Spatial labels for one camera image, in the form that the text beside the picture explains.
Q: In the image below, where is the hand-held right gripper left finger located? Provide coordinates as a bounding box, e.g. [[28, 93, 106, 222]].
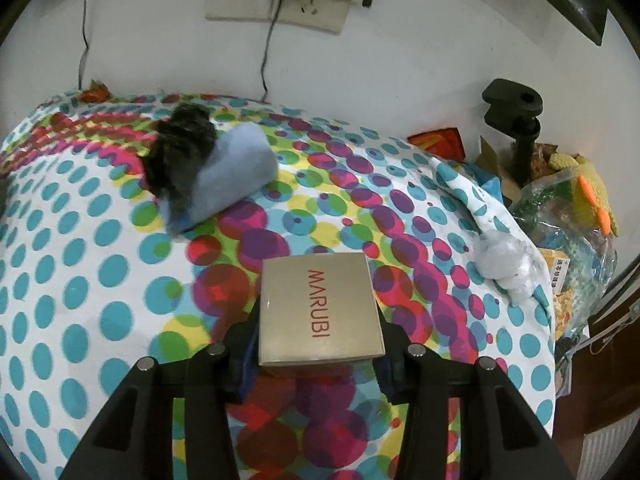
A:
[[57, 300, 266, 480]]

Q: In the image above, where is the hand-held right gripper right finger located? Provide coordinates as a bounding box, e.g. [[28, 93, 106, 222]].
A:
[[372, 307, 576, 480]]

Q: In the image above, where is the gold cardboard box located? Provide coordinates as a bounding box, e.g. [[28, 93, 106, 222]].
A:
[[257, 252, 387, 376]]

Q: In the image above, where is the polka dot bed sheet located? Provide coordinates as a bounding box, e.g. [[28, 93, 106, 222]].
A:
[[0, 87, 558, 480]]

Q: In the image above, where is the blue rolled sock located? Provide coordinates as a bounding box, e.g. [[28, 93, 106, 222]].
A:
[[160, 122, 280, 236]]

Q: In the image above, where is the wooden cabinet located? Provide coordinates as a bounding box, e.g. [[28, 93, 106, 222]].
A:
[[555, 250, 640, 461]]

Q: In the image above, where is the black rolled cloth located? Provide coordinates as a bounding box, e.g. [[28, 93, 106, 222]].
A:
[[142, 104, 218, 201]]

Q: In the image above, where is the brown cardboard box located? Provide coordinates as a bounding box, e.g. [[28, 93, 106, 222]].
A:
[[475, 135, 523, 198]]

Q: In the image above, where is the red orange flat packet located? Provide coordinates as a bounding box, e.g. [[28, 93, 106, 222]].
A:
[[407, 129, 466, 161]]

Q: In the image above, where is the clear plastic bag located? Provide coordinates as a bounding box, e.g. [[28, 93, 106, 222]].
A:
[[510, 167, 618, 311]]

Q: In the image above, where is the yellow orange knitted toy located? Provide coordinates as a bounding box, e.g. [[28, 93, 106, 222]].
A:
[[547, 152, 621, 236]]

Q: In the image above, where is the black clamp stand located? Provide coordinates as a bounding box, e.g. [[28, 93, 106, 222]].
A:
[[481, 79, 545, 186]]

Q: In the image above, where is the small orange packet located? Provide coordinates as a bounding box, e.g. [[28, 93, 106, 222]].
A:
[[80, 80, 111, 103]]

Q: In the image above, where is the thin grey cable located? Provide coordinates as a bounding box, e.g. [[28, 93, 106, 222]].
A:
[[257, 0, 286, 106]]

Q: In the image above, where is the white wall socket plate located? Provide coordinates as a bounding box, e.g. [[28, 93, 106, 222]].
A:
[[204, 0, 351, 36]]

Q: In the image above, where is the black charger cable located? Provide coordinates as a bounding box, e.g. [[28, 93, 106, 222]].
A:
[[75, 0, 283, 91]]

